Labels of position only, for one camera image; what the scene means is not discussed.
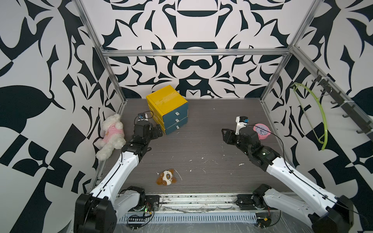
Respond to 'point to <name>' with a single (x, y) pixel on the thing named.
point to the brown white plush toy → (166, 177)
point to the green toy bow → (318, 138)
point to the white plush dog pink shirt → (114, 137)
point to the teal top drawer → (179, 110)
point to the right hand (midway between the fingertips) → (225, 128)
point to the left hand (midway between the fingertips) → (149, 124)
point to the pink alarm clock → (262, 130)
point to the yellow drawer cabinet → (162, 102)
